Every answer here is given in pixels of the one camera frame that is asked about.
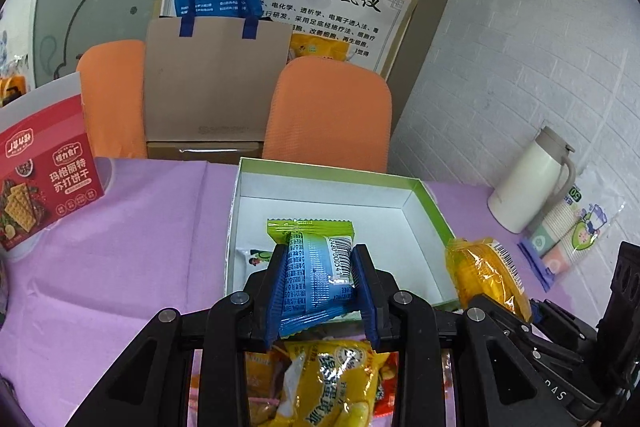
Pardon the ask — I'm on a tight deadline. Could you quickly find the orange yellow cake packet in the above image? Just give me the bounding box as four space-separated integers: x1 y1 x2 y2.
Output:
445 237 533 322

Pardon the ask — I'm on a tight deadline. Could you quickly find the yellow snack packet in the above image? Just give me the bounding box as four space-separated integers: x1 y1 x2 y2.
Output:
271 339 388 427

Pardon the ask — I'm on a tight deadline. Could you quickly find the blue green snack packet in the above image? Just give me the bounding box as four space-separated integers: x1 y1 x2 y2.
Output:
267 219 356 338

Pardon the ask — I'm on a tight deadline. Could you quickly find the paper cups package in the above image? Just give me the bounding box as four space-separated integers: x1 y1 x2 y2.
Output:
518 164 626 293

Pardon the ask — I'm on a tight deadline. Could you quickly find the white thermos jug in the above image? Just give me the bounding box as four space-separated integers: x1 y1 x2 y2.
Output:
487 126 577 234

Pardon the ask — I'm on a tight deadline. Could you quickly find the green white cardboard box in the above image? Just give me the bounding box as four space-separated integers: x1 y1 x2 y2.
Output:
224 158 459 311

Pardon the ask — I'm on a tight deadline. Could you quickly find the red cracker box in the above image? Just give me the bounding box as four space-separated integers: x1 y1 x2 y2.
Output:
1 72 104 257

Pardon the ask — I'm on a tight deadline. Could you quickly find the brown cardboard sheet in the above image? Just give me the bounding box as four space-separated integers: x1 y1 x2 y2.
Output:
143 17 292 142

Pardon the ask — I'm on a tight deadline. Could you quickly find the left orange chair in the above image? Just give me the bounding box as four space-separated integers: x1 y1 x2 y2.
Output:
76 40 148 159

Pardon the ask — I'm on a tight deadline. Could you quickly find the orange chair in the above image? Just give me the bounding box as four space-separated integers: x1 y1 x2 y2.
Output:
76 40 148 159
262 56 393 172

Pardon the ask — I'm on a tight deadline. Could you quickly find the right orange chair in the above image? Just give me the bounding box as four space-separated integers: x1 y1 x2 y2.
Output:
262 56 393 172

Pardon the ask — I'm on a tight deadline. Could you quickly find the white chinese text poster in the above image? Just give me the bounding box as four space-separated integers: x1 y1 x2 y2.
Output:
262 0 416 77

